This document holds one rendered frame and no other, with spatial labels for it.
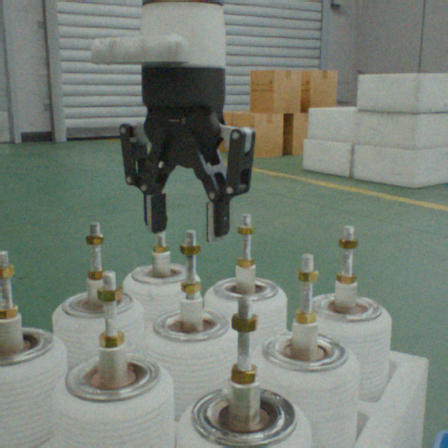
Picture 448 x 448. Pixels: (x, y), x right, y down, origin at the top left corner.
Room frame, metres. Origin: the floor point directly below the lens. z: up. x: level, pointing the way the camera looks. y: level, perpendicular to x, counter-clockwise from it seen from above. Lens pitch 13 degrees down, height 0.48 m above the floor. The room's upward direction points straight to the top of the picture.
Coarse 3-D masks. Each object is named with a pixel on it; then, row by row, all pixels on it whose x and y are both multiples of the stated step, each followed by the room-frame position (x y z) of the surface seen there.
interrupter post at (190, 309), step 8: (184, 296) 0.53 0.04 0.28; (200, 296) 0.53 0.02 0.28; (184, 304) 0.52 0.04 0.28; (192, 304) 0.52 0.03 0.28; (200, 304) 0.52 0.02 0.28; (184, 312) 0.52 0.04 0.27; (192, 312) 0.52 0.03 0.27; (200, 312) 0.52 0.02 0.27; (184, 320) 0.52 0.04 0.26; (192, 320) 0.52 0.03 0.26; (200, 320) 0.52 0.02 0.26; (184, 328) 0.52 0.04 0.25; (192, 328) 0.52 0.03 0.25; (200, 328) 0.52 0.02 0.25
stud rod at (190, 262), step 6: (186, 234) 0.53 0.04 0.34; (192, 234) 0.53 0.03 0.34; (186, 240) 0.53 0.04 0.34; (192, 240) 0.52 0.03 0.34; (186, 258) 0.53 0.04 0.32; (192, 258) 0.52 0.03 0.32; (186, 264) 0.53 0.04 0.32; (192, 264) 0.52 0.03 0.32; (186, 270) 0.53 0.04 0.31; (192, 270) 0.52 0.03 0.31; (186, 276) 0.53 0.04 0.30; (192, 276) 0.52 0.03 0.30; (186, 282) 0.53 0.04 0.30; (192, 282) 0.52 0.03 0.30; (186, 294) 0.53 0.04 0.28; (192, 294) 0.52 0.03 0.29
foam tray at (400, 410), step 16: (400, 352) 0.62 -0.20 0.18; (400, 368) 0.58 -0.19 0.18; (416, 368) 0.58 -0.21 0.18; (400, 384) 0.54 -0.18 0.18; (416, 384) 0.55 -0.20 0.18; (384, 400) 0.51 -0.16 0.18; (400, 400) 0.51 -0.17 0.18; (416, 400) 0.55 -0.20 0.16; (368, 416) 0.49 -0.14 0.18; (384, 416) 0.48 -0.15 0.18; (400, 416) 0.49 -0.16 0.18; (416, 416) 0.56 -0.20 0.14; (368, 432) 0.46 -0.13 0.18; (384, 432) 0.46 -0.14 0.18; (400, 432) 0.48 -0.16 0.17; (416, 432) 0.56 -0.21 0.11
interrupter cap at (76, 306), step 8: (72, 296) 0.60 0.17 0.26; (80, 296) 0.61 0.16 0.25; (128, 296) 0.60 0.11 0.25; (64, 304) 0.58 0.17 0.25; (72, 304) 0.58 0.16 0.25; (80, 304) 0.58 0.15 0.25; (120, 304) 0.58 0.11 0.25; (128, 304) 0.58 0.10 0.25; (64, 312) 0.56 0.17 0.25; (72, 312) 0.55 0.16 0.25; (80, 312) 0.56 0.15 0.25; (88, 312) 0.56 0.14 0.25; (96, 312) 0.56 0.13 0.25; (120, 312) 0.56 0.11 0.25
